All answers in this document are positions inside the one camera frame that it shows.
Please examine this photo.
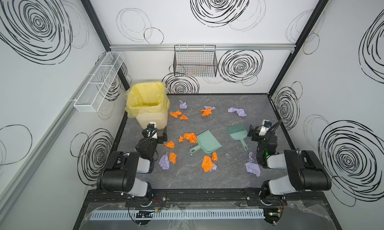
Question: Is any cream trash bin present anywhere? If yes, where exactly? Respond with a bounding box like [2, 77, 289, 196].
[136, 105, 169, 130]

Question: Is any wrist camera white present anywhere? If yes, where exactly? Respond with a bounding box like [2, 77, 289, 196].
[259, 120, 272, 136]
[147, 122, 157, 134]

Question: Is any purple paper scrap front left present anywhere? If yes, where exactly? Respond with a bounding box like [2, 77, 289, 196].
[159, 154, 170, 170]

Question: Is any orange paper scrap by dustpan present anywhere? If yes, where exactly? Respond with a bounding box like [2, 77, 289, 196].
[184, 133, 197, 143]

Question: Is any small orange scrap front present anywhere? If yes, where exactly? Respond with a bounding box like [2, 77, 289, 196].
[212, 152, 218, 162]

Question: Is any mint green dustpan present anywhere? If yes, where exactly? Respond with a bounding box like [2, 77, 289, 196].
[190, 130, 222, 154]

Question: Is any mint green hand brush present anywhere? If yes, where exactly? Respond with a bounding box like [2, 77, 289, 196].
[227, 124, 249, 151]

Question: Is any small orange scrap left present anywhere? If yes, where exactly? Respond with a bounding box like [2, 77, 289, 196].
[165, 141, 175, 149]

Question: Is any small orange scrap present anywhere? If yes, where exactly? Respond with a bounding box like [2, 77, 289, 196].
[212, 152, 218, 162]
[165, 141, 175, 149]

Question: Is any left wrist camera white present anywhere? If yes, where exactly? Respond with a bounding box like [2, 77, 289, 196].
[147, 122, 157, 134]

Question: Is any white slotted cable duct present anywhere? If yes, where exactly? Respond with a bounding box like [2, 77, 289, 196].
[89, 209, 265, 221]

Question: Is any orange paper scrap beside purple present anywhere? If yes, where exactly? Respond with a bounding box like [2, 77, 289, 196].
[169, 153, 178, 164]

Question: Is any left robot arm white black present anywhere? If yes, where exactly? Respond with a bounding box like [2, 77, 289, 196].
[97, 124, 168, 201]

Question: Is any large purple paper scrap front right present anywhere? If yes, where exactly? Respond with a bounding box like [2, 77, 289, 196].
[245, 152, 261, 177]

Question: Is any purple paper scrap back right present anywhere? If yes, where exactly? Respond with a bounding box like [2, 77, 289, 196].
[228, 107, 247, 117]

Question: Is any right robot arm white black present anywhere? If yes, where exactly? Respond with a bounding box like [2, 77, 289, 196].
[248, 121, 332, 204]

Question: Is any black wire wall basket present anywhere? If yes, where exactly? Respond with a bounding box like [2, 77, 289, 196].
[173, 44, 219, 77]

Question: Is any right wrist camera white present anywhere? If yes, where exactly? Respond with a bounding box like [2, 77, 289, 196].
[259, 120, 272, 136]

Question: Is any orange paper scrap near bin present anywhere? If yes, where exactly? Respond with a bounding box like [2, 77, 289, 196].
[170, 110, 183, 119]

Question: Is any large orange paper scrap front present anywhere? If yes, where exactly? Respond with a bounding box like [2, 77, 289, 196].
[202, 156, 214, 172]

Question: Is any purple paper scrap back left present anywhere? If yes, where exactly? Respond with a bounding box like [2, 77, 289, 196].
[180, 100, 188, 109]

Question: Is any yellow plastic bin liner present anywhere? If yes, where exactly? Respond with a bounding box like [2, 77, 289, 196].
[124, 82, 170, 119]

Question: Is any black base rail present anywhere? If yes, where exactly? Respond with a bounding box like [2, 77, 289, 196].
[82, 188, 328, 208]

